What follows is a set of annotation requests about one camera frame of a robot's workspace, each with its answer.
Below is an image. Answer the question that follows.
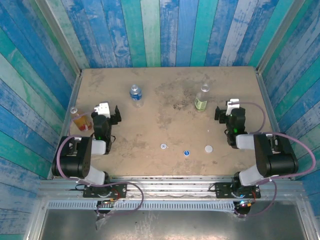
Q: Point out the orange juice bottle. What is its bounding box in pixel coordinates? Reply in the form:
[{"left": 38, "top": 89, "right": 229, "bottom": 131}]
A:
[{"left": 69, "top": 106, "right": 93, "bottom": 132}]

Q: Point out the green label clear bottle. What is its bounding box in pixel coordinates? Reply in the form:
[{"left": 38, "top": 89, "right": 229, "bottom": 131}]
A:
[{"left": 194, "top": 84, "right": 210, "bottom": 113}]

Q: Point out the blue label water bottle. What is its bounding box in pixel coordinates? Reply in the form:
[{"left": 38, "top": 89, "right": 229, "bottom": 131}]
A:
[{"left": 129, "top": 84, "right": 144, "bottom": 108}]

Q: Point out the small electronics board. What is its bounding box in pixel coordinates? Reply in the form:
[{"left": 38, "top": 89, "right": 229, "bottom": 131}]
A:
[
  {"left": 95, "top": 198, "right": 119, "bottom": 218},
  {"left": 233, "top": 198, "right": 256, "bottom": 218}
]

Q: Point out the steel sheet panel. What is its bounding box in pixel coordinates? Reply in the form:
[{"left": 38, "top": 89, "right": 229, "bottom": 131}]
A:
[{"left": 37, "top": 209, "right": 310, "bottom": 240}]

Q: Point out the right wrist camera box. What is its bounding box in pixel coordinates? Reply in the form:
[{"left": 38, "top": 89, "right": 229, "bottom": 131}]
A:
[{"left": 225, "top": 98, "right": 241, "bottom": 116}]

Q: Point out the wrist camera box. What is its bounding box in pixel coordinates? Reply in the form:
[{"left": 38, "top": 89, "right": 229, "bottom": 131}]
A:
[
  {"left": 225, "top": 98, "right": 241, "bottom": 116},
  {"left": 94, "top": 101, "right": 111, "bottom": 117}
]

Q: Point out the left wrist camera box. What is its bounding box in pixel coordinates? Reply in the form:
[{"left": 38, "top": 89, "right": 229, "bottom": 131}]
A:
[{"left": 94, "top": 101, "right": 111, "bottom": 117}]

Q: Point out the aluminium table side rail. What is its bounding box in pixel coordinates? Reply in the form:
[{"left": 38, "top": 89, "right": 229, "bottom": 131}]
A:
[
  {"left": 255, "top": 69, "right": 283, "bottom": 137},
  {"left": 46, "top": 72, "right": 84, "bottom": 180}
]

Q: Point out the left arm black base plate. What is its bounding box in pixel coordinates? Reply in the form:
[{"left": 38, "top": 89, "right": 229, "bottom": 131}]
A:
[{"left": 82, "top": 182, "right": 128, "bottom": 199}]

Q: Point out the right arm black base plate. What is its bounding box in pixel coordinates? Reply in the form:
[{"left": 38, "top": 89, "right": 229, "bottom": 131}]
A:
[{"left": 215, "top": 182, "right": 261, "bottom": 200}]

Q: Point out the aluminium mounting rail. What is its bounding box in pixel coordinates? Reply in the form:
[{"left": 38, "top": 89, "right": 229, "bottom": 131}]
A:
[{"left": 37, "top": 175, "right": 306, "bottom": 201}]

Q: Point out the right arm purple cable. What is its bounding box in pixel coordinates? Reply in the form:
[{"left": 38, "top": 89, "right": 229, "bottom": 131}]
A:
[{"left": 231, "top": 100, "right": 317, "bottom": 218}]

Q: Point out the aluminium corner post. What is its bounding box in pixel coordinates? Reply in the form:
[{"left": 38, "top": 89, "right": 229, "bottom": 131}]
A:
[
  {"left": 256, "top": 0, "right": 308, "bottom": 74},
  {"left": 34, "top": 0, "right": 83, "bottom": 76}
]

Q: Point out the slotted grey cable duct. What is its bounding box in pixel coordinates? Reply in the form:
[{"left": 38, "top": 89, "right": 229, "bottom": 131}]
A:
[{"left": 47, "top": 201, "right": 237, "bottom": 211}]

